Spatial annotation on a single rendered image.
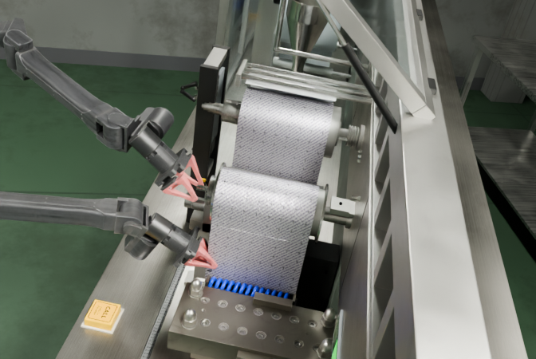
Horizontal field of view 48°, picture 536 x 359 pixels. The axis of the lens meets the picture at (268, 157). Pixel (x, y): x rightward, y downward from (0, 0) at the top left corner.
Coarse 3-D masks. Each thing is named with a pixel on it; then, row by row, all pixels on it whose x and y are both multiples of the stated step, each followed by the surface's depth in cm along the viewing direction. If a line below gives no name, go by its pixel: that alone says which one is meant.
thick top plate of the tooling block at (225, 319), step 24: (216, 312) 143; (240, 312) 144; (264, 312) 146; (288, 312) 147; (312, 312) 148; (168, 336) 138; (192, 336) 137; (216, 336) 138; (240, 336) 139; (264, 336) 140; (288, 336) 141; (312, 336) 142
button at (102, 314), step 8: (96, 304) 154; (104, 304) 154; (112, 304) 154; (88, 312) 151; (96, 312) 152; (104, 312) 152; (112, 312) 152; (88, 320) 149; (96, 320) 149; (104, 320) 150; (112, 320) 150; (104, 328) 150
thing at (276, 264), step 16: (224, 240) 146; (240, 240) 145; (256, 240) 144; (272, 240) 144; (224, 256) 149; (240, 256) 148; (256, 256) 147; (272, 256) 146; (288, 256) 146; (304, 256) 145; (208, 272) 152; (224, 272) 152; (240, 272) 151; (256, 272) 150; (272, 272) 149; (288, 272) 148; (272, 288) 152; (288, 288) 151
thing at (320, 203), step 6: (318, 192) 142; (324, 192) 143; (318, 198) 141; (324, 198) 141; (318, 204) 140; (318, 210) 140; (318, 216) 139; (318, 222) 140; (312, 228) 141; (312, 234) 142
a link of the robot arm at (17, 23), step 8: (0, 24) 156; (8, 24) 156; (16, 24) 155; (24, 24) 156; (0, 32) 154; (24, 32) 154; (0, 40) 156; (8, 48) 149; (8, 56) 151; (8, 64) 153
